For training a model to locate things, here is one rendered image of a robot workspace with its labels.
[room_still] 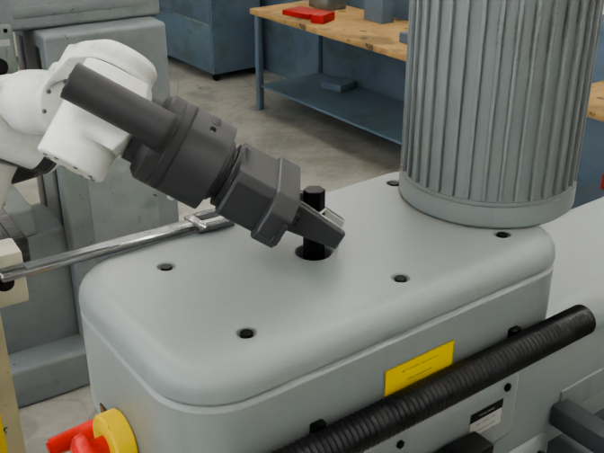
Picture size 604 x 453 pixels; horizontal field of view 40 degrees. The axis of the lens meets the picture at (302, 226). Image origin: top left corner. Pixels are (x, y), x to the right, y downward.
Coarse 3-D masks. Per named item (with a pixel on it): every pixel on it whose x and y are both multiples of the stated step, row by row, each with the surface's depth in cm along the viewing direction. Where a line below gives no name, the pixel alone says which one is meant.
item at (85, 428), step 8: (80, 424) 87; (88, 424) 87; (64, 432) 86; (72, 432) 86; (80, 432) 86; (88, 432) 87; (48, 440) 86; (56, 440) 85; (64, 440) 85; (48, 448) 85; (56, 448) 85; (64, 448) 85
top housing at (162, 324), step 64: (384, 192) 97; (128, 256) 83; (192, 256) 83; (256, 256) 83; (384, 256) 83; (448, 256) 83; (512, 256) 84; (128, 320) 73; (192, 320) 72; (256, 320) 72; (320, 320) 72; (384, 320) 74; (448, 320) 80; (512, 320) 86; (128, 384) 73; (192, 384) 66; (256, 384) 67; (320, 384) 72; (384, 384) 77; (192, 448) 68; (256, 448) 70
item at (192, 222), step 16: (176, 224) 88; (192, 224) 88; (208, 224) 88; (224, 224) 88; (112, 240) 84; (128, 240) 84; (144, 240) 85; (48, 256) 81; (64, 256) 81; (80, 256) 82; (96, 256) 82; (0, 272) 78; (16, 272) 78; (32, 272) 79
